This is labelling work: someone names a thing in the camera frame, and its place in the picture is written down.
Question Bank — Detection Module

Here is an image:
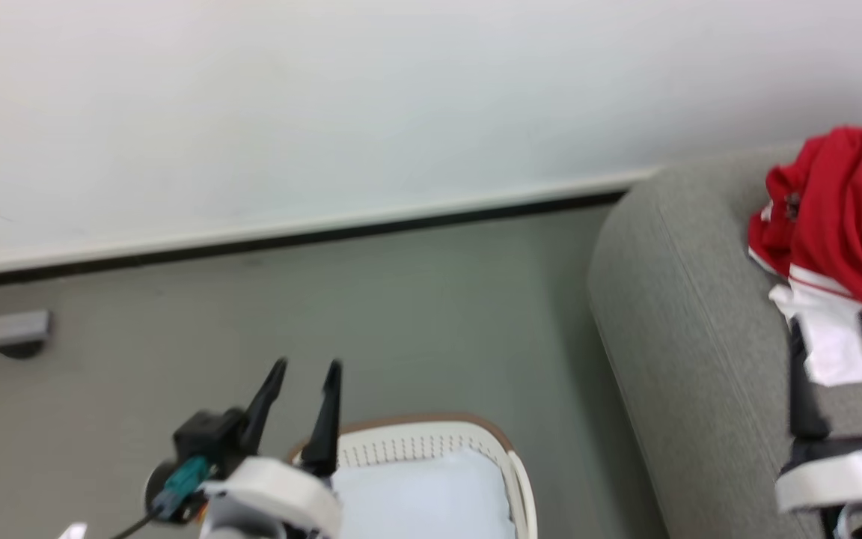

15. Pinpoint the white and black baseboard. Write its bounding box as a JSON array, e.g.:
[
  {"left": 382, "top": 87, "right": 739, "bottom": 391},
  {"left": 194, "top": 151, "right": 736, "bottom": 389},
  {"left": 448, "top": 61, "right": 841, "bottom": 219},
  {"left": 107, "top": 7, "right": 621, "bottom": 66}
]
[{"left": 0, "top": 167, "right": 662, "bottom": 290}]

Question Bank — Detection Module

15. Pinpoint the grey fabric sofa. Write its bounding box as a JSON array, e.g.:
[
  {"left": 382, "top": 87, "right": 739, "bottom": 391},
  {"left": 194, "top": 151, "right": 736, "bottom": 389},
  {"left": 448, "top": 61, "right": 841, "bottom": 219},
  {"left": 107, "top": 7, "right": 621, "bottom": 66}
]
[{"left": 587, "top": 105, "right": 862, "bottom": 539}]

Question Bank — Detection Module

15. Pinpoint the red and white garment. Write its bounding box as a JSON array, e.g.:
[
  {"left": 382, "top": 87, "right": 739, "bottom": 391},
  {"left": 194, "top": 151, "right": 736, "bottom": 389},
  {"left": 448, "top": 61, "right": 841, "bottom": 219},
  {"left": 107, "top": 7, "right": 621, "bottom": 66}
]
[{"left": 746, "top": 125, "right": 862, "bottom": 388}]

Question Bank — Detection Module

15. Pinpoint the thin black cable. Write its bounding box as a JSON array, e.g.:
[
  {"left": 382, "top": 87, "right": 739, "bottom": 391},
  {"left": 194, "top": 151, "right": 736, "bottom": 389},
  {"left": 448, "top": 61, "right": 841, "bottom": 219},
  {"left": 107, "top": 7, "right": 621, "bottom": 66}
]
[{"left": 111, "top": 511, "right": 164, "bottom": 539}]

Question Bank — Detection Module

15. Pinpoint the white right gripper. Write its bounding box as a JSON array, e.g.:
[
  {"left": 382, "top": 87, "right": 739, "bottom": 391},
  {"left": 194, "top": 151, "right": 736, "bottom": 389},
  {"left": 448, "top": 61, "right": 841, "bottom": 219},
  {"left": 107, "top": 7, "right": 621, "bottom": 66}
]
[{"left": 774, "top": 312, "right": 862, "bottom": 519}]

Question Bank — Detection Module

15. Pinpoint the cream plastic laundry basket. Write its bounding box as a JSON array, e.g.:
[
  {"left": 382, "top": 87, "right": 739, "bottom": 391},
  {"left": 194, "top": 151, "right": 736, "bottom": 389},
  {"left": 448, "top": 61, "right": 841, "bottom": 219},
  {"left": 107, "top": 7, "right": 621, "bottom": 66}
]
[{"left": 287, "top": 412, "right": 538, "bottom": 539}]

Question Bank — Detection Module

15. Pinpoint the pale white cloth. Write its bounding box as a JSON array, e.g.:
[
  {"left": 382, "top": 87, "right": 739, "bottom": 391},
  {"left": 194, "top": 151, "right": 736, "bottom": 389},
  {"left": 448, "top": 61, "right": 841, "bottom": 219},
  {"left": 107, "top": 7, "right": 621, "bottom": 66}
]
[{"left": 328, "top": 446, "right": 519, "bottom": 539}]

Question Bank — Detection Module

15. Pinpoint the teal cable connector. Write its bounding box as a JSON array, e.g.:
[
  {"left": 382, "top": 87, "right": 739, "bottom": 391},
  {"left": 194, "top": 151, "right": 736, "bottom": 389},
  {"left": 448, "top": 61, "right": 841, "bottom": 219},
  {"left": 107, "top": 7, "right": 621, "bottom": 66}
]
[{"left": 153, "top": 455, "right": 213, "bottom": 522}]

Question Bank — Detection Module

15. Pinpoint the black round frame foot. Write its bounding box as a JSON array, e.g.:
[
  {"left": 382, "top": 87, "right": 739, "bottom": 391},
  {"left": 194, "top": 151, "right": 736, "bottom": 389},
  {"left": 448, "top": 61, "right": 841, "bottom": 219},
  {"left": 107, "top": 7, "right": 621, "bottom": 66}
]
[{"left": 0, "top": 340, "right": 47, "bottom": 360}]

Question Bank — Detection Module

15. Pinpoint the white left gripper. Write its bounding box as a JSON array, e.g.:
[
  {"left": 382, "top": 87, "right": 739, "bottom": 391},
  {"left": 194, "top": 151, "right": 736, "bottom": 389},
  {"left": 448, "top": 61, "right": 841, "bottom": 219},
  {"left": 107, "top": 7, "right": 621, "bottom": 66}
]
[{"left": 198, "top": 357, "right": 344, "bottom": 539}]

